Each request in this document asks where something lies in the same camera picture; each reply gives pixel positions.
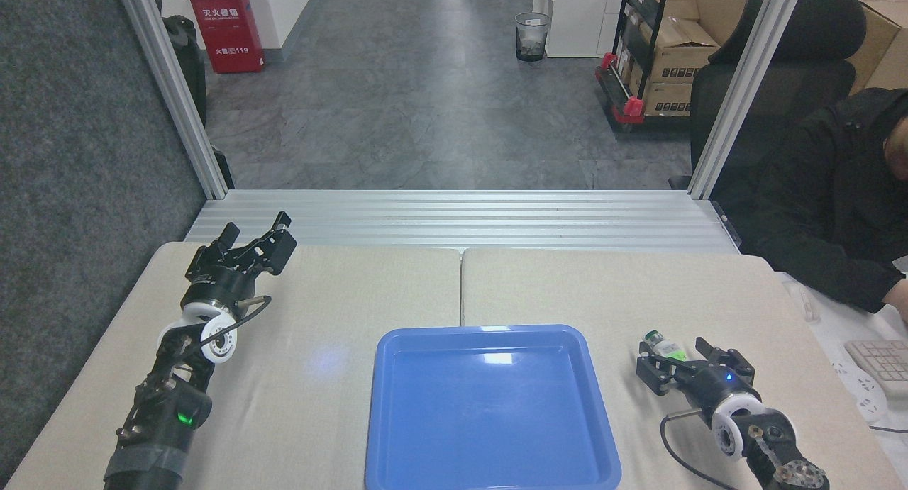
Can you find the gripper black round body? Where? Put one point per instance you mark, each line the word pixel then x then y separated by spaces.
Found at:
pixel 221 281
pixel 716 385

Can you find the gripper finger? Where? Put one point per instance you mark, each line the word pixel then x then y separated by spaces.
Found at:
pixel 660 373
pixel 225 236
pixel 273 252
pixel 731 359

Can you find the white green switch part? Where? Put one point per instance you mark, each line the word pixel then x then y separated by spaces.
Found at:
pixel 663 344

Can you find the blue plastic tray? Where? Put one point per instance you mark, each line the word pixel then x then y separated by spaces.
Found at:
pixel 489 412

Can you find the person's hand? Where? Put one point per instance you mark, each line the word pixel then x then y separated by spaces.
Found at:
pixel 897 302

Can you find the white power strip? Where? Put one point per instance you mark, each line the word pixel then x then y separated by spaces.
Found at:
pixel 858 391

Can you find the pale computer keyboard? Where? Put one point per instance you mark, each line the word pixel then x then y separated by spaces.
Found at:
pixel 883 362

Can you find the grey felt partition panel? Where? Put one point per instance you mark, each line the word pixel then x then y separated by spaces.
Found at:
pixel 78 192

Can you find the black equipment case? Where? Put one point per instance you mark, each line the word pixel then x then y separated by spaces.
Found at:
pixel 186 57

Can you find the seated person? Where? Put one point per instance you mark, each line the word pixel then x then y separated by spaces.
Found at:
pixel 837 185

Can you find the red fire extinguisher box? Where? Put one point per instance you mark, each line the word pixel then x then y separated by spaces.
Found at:
pixel 225 29

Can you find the small printed cardboard box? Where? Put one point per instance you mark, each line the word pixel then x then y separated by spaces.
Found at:
pixel 667 98

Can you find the black cart with red corners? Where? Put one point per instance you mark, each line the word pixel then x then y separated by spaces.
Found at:
pixel 624 86

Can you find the black office chair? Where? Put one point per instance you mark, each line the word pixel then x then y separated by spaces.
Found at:
pixel 787 71

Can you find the open cardboard box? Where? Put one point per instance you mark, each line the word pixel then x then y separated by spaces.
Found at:
pixel 677 54

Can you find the black mesh waste bin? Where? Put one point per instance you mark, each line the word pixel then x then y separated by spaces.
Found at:
pixel 532 37

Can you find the large plain cardboard box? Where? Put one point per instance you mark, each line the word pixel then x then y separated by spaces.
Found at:
pixel 731 4
pixel 883 40

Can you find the white cabinet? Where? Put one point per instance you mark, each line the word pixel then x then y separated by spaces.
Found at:
pixel 574 15

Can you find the black bracket strip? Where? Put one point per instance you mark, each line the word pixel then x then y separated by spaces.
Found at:
pixel 726 224

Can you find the silver aluminium post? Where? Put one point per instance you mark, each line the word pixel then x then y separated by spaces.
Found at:
pixel 170 86
pixel 745 86

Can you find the ribbed aluminium rail platform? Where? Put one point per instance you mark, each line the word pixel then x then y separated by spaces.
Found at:
pixel 461 220

